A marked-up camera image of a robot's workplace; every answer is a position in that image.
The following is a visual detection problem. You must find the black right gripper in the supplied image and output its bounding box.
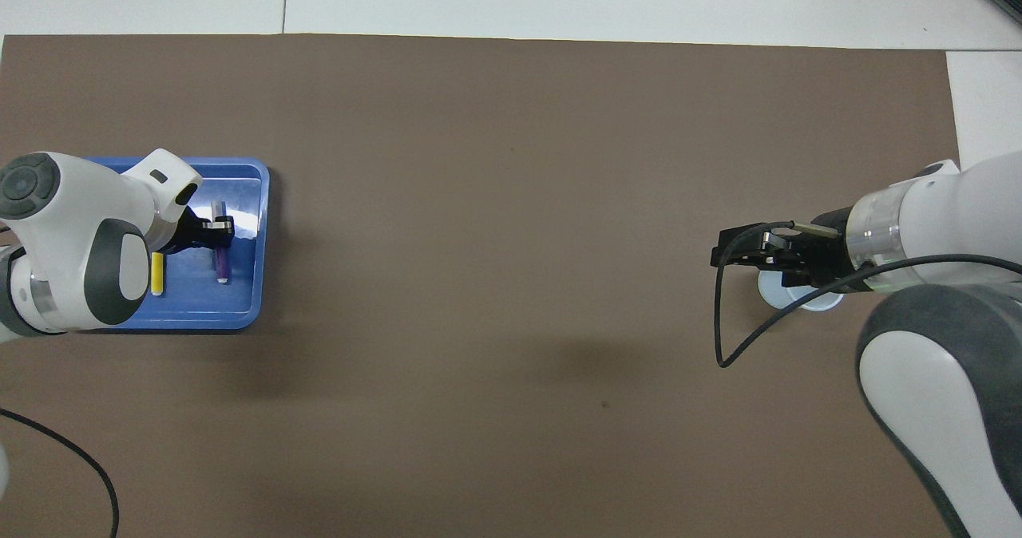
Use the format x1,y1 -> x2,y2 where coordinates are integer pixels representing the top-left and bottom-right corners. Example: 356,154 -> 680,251
711,207 -> 855,289

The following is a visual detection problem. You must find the purple pen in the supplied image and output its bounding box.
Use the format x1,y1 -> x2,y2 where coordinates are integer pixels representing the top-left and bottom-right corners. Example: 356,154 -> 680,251
210,200 -> 232,285

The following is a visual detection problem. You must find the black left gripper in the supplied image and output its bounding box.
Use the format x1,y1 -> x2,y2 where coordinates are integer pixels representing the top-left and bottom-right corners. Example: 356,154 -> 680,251
164,205 -> 236,253

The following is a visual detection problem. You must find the blue plastic tray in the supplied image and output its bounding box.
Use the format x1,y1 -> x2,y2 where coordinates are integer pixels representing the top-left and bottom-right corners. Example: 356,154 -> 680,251
80,156 -> 271,331

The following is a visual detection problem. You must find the translucent plastic cup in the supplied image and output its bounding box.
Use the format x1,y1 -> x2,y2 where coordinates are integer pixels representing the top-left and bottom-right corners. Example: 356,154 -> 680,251
757,267 -> 846,313

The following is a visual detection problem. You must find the brown table mat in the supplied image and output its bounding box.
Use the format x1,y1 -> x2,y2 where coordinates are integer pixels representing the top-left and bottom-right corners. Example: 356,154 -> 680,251
0,34 -> 1003,538

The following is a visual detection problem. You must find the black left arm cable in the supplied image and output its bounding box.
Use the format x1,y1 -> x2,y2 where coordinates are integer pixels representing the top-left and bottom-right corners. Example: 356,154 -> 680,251
0,409 -> 121,538

